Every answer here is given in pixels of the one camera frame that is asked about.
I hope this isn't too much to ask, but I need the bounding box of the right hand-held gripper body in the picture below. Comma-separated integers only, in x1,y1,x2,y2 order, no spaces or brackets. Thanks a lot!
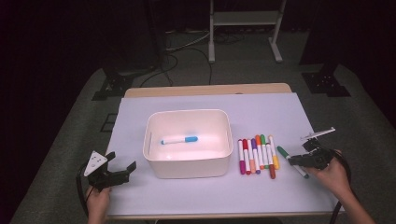
300,126,336,171

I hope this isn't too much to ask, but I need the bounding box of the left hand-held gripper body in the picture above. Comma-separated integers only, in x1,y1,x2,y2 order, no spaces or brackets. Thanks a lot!
82,150,130,192

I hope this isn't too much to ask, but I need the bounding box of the dark green marker pen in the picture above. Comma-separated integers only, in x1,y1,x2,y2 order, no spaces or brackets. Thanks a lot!
276,146,310,180

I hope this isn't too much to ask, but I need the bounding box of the yellow marker pen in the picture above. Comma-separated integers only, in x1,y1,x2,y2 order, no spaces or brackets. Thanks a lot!
268,134,280,171

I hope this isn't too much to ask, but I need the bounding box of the brown marker pen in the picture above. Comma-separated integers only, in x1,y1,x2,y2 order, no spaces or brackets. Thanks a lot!
265,142,276,180

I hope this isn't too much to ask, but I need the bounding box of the light green marker pen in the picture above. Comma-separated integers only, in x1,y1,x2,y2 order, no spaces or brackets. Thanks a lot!
260,133,270,170

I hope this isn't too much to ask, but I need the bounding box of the orange marker pen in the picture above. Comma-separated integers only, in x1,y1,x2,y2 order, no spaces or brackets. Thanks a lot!
255,134,265,171

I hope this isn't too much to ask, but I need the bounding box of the peach marker pen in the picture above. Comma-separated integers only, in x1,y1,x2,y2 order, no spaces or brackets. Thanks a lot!
247,138,257,175

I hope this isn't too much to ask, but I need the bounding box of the white plastic storage bin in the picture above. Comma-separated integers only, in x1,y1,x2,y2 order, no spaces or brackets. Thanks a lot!
142,108,234,180

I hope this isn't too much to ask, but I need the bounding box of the light blue marker pen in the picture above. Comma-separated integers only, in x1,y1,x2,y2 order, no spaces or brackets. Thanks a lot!
160,135,199,146

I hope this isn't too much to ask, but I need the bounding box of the person's right hand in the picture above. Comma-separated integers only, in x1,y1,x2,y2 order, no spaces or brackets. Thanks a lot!
306,150,355,199

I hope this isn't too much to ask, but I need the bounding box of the person's left hand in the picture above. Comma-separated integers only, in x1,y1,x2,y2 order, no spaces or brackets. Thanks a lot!
85,186,112,224

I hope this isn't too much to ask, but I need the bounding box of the red marker pen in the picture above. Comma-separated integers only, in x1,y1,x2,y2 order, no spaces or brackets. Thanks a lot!
242,138,252,175

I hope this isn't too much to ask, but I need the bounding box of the magenta marker pen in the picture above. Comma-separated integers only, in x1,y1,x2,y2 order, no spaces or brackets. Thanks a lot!
237,138,247,175

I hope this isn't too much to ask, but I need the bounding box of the pale lavender table mat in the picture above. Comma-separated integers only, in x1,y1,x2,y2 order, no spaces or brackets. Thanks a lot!
106,92,344,217

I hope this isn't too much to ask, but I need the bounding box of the black stand base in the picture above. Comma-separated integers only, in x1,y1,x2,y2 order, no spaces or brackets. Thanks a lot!
91,66,135,102
300,62,352,98

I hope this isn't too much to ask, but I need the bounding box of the light wooden table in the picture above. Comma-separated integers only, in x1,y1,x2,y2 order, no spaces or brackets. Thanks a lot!
106,82,345,220

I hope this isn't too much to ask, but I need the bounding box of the white metal stand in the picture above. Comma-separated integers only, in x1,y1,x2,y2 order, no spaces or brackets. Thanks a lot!
207,0,288,64

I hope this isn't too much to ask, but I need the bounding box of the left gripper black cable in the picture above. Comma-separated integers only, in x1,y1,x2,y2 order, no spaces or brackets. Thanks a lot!
75,161,94,216

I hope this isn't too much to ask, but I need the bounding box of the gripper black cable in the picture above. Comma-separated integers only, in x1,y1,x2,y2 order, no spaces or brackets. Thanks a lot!
75,161,94,216
328,148,353,224

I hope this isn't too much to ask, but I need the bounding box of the black floor hatch frame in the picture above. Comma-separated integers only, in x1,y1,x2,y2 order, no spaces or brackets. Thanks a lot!
100,113,119,133

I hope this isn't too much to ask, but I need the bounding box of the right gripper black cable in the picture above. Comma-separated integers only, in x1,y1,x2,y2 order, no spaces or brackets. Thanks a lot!
328,148,353,224

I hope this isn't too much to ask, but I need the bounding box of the black floor cable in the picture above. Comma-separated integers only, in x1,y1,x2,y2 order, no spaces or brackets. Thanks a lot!
139,52,179,89
183,46,214,86

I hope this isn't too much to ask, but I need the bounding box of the white floor cable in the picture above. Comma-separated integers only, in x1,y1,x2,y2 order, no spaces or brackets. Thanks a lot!
164,31,213,52

